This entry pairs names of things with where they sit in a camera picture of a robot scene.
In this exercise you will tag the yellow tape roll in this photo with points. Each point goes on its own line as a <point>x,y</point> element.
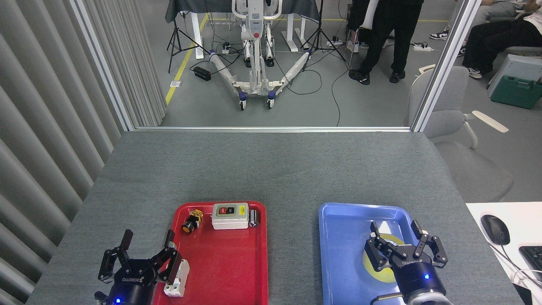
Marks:
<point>379,276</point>

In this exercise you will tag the white power strip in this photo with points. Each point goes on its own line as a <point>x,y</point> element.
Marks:
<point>422,48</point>

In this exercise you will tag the small black silver cylinder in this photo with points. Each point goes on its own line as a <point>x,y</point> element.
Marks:
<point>254,218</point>

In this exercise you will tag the grey equipment box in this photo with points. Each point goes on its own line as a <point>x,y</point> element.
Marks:
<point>521,65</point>

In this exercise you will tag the person in grey trousers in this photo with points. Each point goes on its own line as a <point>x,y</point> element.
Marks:
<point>495,9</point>

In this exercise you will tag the white circuit breaker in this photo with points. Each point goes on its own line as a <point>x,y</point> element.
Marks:
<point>178,290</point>

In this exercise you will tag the seated person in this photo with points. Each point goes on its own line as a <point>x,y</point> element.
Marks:
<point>491,38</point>

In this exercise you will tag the silver frame rail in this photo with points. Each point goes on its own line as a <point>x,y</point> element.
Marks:
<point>271,128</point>

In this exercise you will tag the orange black push button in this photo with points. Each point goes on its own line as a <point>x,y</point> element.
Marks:
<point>191,222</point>

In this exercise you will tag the silver frame post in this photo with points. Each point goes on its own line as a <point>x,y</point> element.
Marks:
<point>444,67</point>

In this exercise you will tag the red plastic tray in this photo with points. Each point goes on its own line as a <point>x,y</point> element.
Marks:
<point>224,262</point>

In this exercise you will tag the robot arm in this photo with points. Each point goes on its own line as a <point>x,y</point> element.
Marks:
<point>427,300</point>

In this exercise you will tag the blue plastic tray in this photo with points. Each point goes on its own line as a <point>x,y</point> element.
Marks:
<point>343,254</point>

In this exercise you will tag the black tripod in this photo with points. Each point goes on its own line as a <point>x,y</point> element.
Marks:
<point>318,34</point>
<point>176,38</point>

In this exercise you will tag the standing person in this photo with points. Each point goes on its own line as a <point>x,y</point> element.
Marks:
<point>400,25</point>

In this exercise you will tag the white stand on wheels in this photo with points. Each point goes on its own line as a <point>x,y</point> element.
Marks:
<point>255,63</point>

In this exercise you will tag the black keyboard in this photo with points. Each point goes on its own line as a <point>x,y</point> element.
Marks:
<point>534,258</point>

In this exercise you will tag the grey office chair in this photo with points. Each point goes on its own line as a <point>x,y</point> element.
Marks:
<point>470,165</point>

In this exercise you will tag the black computer mouse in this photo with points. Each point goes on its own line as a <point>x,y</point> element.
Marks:
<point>495,228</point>

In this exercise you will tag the black power adapter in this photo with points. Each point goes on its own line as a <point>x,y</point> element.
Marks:
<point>202,73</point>

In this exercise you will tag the green plastic case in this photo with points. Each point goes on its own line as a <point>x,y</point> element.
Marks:
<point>516,91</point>

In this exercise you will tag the grey vertical blinds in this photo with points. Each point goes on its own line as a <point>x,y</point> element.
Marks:
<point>51,127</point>

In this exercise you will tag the white push button switch box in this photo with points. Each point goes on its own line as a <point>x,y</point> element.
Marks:
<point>228,220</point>

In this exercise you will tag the white desk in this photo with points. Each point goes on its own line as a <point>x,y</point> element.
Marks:
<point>521,220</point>

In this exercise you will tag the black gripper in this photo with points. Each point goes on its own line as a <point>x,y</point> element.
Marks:
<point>417,275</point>
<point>133,284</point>

